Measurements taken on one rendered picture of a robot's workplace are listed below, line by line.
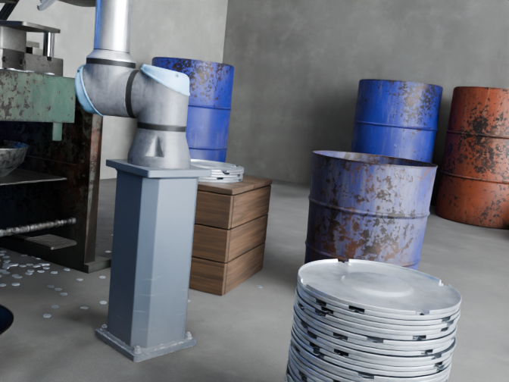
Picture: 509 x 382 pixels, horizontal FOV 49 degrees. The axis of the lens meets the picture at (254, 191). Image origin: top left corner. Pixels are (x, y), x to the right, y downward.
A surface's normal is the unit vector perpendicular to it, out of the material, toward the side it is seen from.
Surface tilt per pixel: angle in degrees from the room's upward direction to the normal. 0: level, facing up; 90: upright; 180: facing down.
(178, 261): 90
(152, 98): 90
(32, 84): 90
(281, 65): 90
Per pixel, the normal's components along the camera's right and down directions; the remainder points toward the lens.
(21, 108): 0.88, 0.15
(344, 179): -0.60, 0.10
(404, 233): 0.42, 0.22
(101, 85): -0.10, 0.12
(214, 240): -0.36, 0.10
